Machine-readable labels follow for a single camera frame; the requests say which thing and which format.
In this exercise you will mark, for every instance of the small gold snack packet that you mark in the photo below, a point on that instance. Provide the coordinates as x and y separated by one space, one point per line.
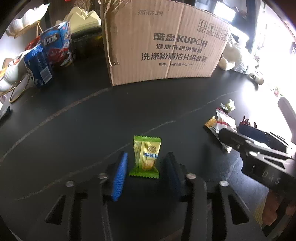
211 123

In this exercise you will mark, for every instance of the small green white candy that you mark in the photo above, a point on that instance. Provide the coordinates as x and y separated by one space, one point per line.
228 107

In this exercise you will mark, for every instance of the upper white shell bowl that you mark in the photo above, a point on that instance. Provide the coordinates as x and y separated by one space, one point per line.
30 19

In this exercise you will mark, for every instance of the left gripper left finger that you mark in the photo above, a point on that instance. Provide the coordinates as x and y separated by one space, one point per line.
116 174

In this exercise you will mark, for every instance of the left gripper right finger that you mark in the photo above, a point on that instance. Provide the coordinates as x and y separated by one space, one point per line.
176 175

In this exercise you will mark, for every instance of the white red snack wrapper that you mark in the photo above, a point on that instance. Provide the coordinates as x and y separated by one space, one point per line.
223 121

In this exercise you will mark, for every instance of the blue chocolate candy box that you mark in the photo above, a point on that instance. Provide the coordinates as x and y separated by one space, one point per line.
57 43

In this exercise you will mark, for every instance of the person right hand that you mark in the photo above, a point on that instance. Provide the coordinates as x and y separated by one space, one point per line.
271 206

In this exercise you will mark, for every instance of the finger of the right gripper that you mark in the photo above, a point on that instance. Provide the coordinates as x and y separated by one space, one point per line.
253 133
238 142

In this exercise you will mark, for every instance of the white shell snack bowl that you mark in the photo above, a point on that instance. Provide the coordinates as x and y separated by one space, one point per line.
16 72

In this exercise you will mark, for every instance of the green durian candy packet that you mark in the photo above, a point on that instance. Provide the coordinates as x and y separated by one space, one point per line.
146 152

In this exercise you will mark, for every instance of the black remote control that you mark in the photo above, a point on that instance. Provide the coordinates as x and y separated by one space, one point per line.
5 110

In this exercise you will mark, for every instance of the open cardboard box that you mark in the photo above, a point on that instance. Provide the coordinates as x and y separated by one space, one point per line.
151 40

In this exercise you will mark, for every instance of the blue soda can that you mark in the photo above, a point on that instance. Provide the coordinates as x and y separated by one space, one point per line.
38 66

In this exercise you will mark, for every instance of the white plush sheep toy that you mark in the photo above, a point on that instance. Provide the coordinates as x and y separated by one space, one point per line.
237 58

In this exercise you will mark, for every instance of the yellow mountain ornament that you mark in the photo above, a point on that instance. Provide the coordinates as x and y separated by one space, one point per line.
80 20

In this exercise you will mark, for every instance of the dark red candy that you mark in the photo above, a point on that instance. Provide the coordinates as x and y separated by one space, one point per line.
246 121

